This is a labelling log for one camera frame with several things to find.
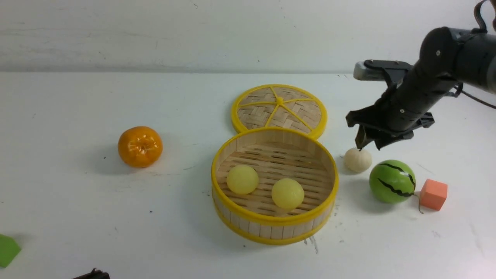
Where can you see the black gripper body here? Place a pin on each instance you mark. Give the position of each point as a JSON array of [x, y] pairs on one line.
[[404, 106]]

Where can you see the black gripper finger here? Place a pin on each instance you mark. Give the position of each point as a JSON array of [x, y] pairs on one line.
[[364, 136]]

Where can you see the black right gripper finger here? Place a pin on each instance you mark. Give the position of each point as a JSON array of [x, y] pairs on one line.
[[385, 140]]

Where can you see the white bun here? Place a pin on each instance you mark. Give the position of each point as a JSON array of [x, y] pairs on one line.
[[357, 160]]

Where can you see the yellow bun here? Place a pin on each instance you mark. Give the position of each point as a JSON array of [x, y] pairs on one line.
[[242, 179], [287, 194]]

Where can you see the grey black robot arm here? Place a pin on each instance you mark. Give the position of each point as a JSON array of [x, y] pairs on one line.
[[448, 58]]

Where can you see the bamboo steamer lid yellow rim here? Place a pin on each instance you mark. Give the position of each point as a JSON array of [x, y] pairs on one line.
[[279, 105]]

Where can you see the green toy watermelon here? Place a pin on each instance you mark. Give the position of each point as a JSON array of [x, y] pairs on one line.
[[392, 182]]

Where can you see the orange foam cube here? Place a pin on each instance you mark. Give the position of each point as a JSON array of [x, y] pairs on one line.
[[433, 194]]

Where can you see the orange toy tangerine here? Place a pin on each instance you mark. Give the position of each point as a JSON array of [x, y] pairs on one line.
[[140, 146]]

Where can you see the dark object at bottom edge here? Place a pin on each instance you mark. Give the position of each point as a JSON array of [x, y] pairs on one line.
[[94, 274]]

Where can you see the green block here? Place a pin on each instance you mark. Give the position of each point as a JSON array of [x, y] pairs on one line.
[[9, 249]]

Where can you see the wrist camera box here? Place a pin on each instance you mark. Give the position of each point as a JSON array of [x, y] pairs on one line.
[[390, 71]]

